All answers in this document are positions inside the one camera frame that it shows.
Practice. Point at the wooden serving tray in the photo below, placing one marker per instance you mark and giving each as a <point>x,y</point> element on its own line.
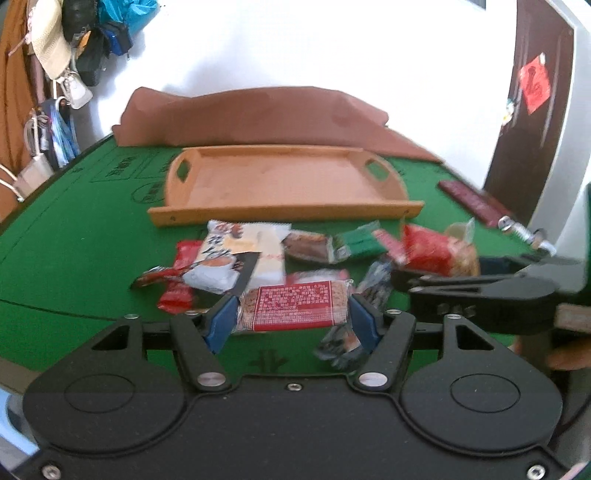
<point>244,183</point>

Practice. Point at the white small pouch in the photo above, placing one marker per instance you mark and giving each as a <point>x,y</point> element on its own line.
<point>74,90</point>

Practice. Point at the black coffee stick sachet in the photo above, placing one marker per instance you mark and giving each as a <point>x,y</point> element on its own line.
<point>340,347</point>

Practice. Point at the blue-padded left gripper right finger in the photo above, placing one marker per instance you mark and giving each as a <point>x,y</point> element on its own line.
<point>387,337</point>

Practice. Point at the small red candy bar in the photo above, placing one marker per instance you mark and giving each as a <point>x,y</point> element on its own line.
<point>178,297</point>

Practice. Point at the brown cloth cover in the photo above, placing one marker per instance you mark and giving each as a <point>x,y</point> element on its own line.
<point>260,116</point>

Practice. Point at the red coffee stick sachet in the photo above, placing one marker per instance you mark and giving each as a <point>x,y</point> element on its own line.
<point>155,275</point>

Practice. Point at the red label sesame cracker pack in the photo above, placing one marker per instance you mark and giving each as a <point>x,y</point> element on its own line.
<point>309,305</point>

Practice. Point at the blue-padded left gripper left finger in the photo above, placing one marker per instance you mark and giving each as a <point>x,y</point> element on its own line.
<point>198,337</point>

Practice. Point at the black hanging bag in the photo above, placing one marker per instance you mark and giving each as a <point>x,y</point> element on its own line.
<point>95,30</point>

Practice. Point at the orange hanging coat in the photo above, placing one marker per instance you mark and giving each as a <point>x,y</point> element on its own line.
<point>17,100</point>

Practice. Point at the red diamond door sticker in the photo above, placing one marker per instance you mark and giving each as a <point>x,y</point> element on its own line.
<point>535,83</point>

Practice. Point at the beige cap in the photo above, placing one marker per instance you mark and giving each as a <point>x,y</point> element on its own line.
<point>47,38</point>

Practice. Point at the clear jelly cup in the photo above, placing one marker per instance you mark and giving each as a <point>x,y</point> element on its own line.
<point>464,231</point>

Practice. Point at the dark brown door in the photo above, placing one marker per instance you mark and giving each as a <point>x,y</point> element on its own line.
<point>527,144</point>

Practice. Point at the white flower cake snack pack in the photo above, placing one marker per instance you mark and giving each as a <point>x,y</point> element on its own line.
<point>221,258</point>

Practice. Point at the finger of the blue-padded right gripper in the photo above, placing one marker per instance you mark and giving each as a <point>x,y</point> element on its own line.
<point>525,305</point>
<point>413,281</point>

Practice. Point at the person's right hand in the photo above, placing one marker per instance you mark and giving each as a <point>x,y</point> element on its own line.
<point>566,347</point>

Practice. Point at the red peanut snack bag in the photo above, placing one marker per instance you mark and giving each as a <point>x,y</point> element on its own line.
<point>425,250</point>

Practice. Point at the brown almond chocolate pack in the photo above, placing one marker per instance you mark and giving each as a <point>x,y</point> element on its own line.
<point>309,246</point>

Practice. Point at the green snack packet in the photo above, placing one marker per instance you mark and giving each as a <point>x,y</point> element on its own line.
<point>357,244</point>

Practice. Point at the white paper shopping bag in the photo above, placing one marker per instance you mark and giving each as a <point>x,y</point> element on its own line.
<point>32,177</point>

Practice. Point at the dark red smartphone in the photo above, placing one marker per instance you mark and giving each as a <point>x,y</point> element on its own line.
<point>482,206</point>

